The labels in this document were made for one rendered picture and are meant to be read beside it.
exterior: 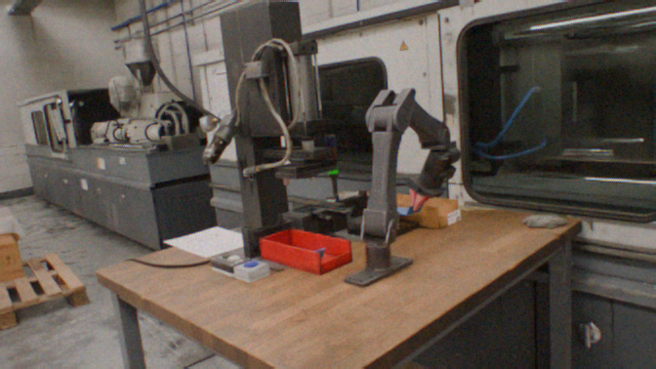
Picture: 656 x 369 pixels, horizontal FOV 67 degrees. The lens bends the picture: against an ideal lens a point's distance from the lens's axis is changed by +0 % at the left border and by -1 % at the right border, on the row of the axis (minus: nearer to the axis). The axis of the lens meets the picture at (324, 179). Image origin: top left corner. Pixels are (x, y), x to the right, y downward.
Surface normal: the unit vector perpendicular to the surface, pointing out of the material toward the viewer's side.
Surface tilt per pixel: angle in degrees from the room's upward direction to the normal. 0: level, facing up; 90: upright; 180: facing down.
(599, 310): 90
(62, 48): 90
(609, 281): 33
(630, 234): 90
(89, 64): 91
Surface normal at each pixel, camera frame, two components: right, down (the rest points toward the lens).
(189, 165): 0.65, 0.07
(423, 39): -0.75, 0.18
